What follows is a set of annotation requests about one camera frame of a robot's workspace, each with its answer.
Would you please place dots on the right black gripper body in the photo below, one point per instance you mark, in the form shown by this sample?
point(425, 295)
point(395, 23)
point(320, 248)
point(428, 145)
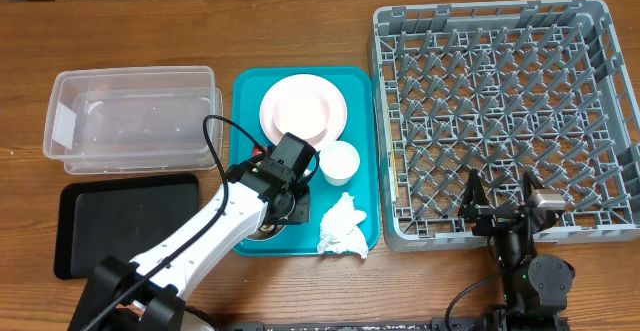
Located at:
point(492, 219)

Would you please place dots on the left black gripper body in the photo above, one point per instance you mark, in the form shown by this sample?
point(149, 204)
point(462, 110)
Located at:
point(298, 208)

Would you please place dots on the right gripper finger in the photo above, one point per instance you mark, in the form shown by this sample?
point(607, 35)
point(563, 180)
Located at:
point(474, 194)
point(530, 183)

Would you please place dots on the white napkin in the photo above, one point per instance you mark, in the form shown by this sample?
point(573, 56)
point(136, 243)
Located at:
point(339, 229)

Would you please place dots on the red ketchup packet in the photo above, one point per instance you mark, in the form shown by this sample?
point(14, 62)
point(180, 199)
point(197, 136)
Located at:
point(259, 150)

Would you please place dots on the white paper cup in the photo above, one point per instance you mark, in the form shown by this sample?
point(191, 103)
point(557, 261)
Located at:
point(339, 161)

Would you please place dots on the white bowl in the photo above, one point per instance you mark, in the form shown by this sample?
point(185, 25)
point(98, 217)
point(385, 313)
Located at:
point(266, 232)

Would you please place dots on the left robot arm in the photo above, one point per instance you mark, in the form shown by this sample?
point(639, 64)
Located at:
point(150, 291)

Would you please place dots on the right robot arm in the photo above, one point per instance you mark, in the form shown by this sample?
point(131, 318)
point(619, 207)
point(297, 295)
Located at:
point(535, 287)

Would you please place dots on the grey dishwasher rack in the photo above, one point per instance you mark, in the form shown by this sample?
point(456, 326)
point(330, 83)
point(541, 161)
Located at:
point(504, 88)

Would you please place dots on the pink round plate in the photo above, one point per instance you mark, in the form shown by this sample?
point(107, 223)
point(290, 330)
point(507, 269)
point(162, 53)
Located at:
point(307, 106)

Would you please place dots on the teal plastic tray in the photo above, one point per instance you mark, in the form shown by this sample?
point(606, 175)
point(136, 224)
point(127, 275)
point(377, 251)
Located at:
point(360, 131)

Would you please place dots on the black plastic tray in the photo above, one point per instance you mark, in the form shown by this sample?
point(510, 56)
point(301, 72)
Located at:
point(120, 218)

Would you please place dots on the clear plastic bin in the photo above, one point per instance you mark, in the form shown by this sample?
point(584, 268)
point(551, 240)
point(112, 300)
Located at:
point(134, 120)

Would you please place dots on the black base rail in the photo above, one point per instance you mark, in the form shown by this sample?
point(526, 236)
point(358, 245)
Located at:
point(435, 324)

